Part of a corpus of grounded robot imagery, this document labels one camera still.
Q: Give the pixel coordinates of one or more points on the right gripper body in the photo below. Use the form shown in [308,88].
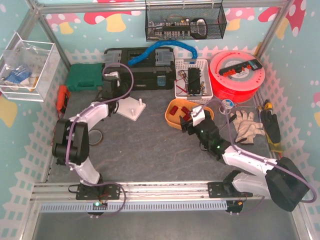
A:
[188,124]

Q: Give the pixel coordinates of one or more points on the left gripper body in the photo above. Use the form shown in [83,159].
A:
[109,86]

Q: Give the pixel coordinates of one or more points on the white four-peg base plate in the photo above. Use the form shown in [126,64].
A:
[131,108]

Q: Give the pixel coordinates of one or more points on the brown tape roll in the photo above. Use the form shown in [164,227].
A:
[95,137]

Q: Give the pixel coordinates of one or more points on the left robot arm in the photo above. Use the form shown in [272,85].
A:
[71,142]

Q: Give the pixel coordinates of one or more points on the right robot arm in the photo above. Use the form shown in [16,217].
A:
[278,179]

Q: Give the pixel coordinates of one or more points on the orange plastic tray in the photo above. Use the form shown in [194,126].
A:
[174,121]

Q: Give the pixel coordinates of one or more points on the green tool case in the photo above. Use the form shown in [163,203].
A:
[84,77]

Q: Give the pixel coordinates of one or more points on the small solder spool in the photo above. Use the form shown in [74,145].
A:
[226,106]

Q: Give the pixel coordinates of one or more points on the black toolbox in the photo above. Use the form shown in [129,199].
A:
[156,72]

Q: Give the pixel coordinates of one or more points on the orange multimeter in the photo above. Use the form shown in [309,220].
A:
[62,99]

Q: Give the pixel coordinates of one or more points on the black plate in basket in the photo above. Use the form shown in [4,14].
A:
[194,84]

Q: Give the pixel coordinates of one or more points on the white work glove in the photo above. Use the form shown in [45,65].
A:
[246,127]

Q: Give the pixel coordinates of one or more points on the white perforated basket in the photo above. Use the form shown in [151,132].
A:
[180,84]

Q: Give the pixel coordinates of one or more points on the red filament spool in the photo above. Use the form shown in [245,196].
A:
[239,87]

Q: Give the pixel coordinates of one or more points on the black yellow glove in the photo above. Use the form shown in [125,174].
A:
[272,130]

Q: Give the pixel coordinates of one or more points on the yellow black screwdriver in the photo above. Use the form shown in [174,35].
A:
[266,106]

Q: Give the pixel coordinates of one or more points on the black connector strip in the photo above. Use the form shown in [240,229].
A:
[253,65]

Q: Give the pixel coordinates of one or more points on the blue white glove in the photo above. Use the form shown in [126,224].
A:
[19,76]

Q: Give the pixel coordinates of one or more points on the black wire mesh basket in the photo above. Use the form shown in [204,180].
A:
[184,20]

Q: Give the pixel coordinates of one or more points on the clear acrylic wall box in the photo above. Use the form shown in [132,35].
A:
[42,58]

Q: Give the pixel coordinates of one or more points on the aluminium front rail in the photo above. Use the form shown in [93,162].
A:
[145,191]

